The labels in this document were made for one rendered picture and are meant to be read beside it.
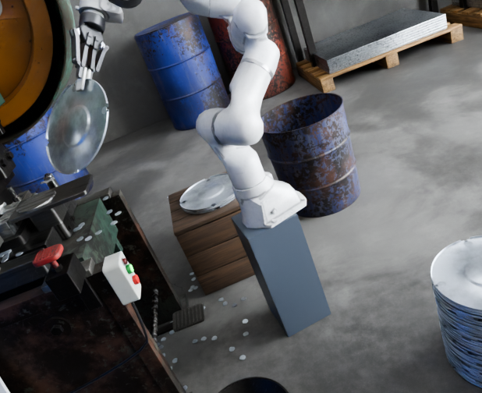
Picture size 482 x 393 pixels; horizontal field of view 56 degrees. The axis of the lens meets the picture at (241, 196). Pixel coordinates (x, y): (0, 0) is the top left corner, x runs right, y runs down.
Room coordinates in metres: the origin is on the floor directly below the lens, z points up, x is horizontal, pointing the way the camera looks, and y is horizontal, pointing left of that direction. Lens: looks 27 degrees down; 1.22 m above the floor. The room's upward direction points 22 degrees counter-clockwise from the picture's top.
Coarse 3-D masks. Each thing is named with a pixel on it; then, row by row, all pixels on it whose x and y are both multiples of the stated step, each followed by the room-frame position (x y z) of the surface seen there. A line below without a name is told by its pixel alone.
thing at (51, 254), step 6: (54, 246) 1.03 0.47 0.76; (60, 246) 1.02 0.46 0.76; (42, 252) 1.03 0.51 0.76; (48, 252) 1.01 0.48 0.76; (54, 252) 1.00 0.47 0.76; (60, 252) 1.01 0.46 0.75; (36, 258) 1.01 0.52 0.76; (42, 258) 1.00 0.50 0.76; (48, 258) 0.99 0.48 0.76; (54, 258) 0.99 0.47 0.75; (36, 264) 0.99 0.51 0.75; (42, 264) 0.99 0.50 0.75; (54, 264) 1.01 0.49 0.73
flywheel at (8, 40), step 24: (0, 0) 1.71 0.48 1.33; (24, 0) 1.68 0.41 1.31; (48, 0) 1.73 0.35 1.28; (0, 24) 1.71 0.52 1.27; (24, 24) 1.71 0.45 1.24; (48, 24) 1.67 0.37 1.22; (0, 48) 1.71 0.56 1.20; (24, 48) 1.71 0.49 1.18; (48, 48) 1.68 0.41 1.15; (0, 72) 1.71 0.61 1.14; (24, 72) 1.71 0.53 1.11; (48, 72) 1.68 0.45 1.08; (24, 96) 1.68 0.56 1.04
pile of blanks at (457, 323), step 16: (432, 288) 0.92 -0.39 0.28; (448, 304) 0.84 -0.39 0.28; (448, 320) 0.85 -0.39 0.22; (464, 320) 0.80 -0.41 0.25; (480, 320) 0.77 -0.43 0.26; (448, 336) 0.86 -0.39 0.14; (464, 336) 0.81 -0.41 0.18; (480, 336) 0.77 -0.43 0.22; (448, 352) 0.88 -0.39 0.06; (464, 352) 0.82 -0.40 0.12; (480, 352) 0.78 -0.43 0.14; (464, 368) 0.82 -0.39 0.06; (480, 368) 0.78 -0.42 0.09; (480, 384) 0.78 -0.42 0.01
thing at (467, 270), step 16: (480, 240) 0.99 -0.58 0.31; (448, 256) 0.98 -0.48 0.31; (464, 256) 0.95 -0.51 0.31; (480, 256) 0.93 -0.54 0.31; (432, 272) 0.94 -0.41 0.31; (448, 272) 0.92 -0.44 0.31; (464, 272) 0.90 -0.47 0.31; (480, 272) 0.87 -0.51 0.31; (448, 288) 0.87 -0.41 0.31; (464, 288) 0.85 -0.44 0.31; (480, 288) 0.83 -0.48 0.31; (464, 304) 0.80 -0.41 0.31; (480, 304) 0.78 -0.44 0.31
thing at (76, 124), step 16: (64, 96) 1.48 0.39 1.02; (80, 96) 1.42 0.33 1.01; (96, 96) 1.37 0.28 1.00; (64, 112) 1.45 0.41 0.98; (80, 112) 1.38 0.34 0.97; (96, 112) 1.33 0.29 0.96; (48, 128) 1.47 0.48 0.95; (64, 128) 1.40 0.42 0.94; (80, 128) 1.34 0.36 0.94; (96, 128) 1.30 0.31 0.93; (48, 144) 1.43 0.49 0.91; (64, 144) 1.38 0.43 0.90; (80, 144) 1.32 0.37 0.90; (96, 144) 1.27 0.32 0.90; (64, 160) 1.35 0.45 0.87; (80, 160) 1.29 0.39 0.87
